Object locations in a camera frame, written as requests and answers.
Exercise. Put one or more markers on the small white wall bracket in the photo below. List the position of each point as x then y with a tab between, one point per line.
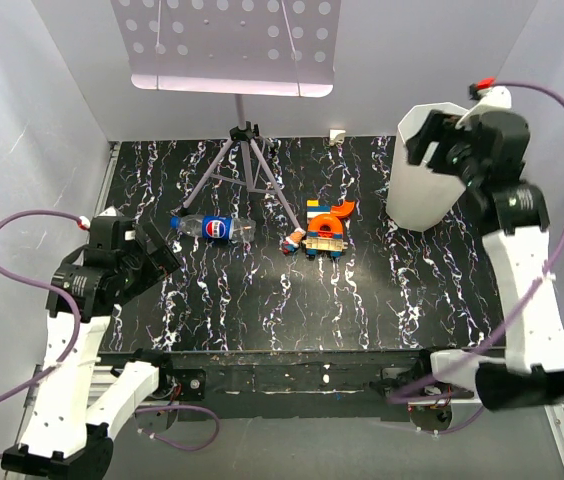
336	137

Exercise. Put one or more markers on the beige toy brick vehicle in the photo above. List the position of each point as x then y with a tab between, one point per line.
332	247

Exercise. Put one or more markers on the small colourful toy figure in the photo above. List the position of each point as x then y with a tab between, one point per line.
293	241

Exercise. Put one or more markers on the yellow white blue toy bricks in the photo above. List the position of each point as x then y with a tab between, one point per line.
314	208

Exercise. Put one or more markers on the white octagonal plastic bin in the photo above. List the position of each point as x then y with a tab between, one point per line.
418	198

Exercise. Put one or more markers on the Pepsi label plastic bottle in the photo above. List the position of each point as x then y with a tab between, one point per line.
215	227

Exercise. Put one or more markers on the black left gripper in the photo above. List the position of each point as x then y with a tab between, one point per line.
162	259

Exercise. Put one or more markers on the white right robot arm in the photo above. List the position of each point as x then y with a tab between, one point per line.
483	148

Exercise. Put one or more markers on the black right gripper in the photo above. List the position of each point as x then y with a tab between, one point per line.
430	131

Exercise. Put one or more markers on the white perforated music stand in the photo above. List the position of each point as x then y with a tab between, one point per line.
266	48

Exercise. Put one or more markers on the orange curved toy piece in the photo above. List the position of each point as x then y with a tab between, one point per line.
331	225

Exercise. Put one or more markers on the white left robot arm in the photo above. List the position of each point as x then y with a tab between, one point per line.
68	436

